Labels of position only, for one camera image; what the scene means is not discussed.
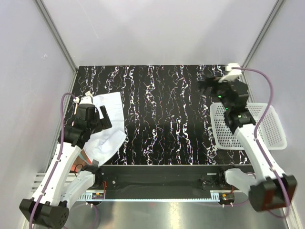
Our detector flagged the white cable duct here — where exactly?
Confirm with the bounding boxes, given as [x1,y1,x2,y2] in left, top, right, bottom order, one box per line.
[78,191,220,202]

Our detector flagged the white plastic basket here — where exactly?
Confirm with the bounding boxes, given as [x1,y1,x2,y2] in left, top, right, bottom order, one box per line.
[210,103,287,150]

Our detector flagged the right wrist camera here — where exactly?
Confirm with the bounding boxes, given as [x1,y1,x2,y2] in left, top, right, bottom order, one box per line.
[219,63,242,83]

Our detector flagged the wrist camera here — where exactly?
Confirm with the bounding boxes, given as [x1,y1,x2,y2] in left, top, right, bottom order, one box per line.
[73,91,93,104]
[219,63,242,83]

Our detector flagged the orange brown towel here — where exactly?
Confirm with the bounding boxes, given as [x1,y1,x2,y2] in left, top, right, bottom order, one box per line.
[70,150,92,174]

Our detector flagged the white towel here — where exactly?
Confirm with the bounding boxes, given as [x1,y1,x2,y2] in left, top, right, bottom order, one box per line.
[84,92,127,166]

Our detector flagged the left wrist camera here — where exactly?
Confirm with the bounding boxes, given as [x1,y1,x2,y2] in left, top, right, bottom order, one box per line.
[73,91,93,104]

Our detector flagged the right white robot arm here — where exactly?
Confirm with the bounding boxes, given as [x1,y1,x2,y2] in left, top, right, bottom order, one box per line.
[198,77,297,212]

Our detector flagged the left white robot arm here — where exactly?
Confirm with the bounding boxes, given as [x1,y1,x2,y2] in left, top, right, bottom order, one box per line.
[19,103,112,229]

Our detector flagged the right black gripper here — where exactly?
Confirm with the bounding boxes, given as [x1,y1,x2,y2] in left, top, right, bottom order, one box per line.
[196,75,234,111]

